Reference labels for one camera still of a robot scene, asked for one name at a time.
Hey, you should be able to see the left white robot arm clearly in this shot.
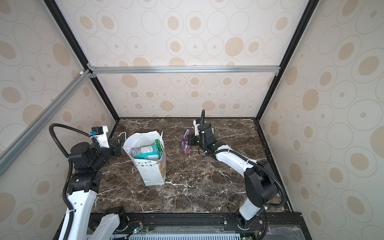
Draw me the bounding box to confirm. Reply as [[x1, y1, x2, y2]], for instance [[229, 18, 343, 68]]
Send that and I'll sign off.
[[59, 137, 124, 240]]

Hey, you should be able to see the black left frame post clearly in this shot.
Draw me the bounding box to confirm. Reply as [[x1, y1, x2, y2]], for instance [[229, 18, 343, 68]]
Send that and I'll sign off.
[[44, 0, 120, 123]]

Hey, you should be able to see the diagonal aluminium left bar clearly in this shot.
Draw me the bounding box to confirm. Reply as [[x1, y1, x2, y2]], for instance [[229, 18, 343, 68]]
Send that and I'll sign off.
[[1, 70, 91, 175]]

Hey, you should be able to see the teal snack bag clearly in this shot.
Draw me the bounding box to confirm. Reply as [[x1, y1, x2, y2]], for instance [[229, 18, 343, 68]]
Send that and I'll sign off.
[[131, 145, 161, 161]]

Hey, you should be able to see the black right frame post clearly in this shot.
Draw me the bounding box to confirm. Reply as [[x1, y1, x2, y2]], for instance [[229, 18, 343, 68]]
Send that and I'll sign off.
[[255, 0, 319, 123]]

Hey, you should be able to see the left black corrugated cable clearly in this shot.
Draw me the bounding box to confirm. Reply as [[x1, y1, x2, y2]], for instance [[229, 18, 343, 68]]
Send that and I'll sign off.
[[48, 122, 92, 240]]

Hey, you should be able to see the right black corrugated cable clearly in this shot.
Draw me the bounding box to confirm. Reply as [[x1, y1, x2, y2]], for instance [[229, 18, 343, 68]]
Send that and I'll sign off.
[[197, 109, 287, 208]]

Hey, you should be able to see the black corrugated cable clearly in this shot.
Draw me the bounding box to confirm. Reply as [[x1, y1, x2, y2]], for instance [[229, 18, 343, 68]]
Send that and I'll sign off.
[[48, 122, 92, 240], [197, 109, 287, 208]]

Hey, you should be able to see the white paper gift bag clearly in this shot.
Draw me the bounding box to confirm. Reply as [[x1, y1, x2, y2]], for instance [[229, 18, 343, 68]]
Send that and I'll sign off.
[[123, 131, 167, 186]]

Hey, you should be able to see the black frame post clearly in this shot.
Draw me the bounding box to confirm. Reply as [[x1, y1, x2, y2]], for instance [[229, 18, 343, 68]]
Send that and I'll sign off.
[[44, 0, 120, 123], [255, 0, 319, 123]]

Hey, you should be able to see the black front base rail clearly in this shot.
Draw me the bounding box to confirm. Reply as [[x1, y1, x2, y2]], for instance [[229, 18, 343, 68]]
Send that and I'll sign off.
[[52, 211, 313, 240]]

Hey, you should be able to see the small purple snack bag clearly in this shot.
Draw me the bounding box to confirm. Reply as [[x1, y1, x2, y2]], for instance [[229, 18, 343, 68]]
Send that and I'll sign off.
[[180, 129, 191, 155]]

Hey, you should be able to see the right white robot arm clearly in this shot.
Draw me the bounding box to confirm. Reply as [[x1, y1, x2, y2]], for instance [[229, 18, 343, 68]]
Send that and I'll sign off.
[[183, 128, 285, 221]]

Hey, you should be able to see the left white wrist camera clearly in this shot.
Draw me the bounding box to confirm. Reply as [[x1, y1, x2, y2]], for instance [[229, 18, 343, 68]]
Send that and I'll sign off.
[[90, 126, 110, 148]]

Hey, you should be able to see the horizontal aluminium back bar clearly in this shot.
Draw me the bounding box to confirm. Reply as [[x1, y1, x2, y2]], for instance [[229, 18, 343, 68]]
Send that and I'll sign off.
[[88, 65, 280, 74]]

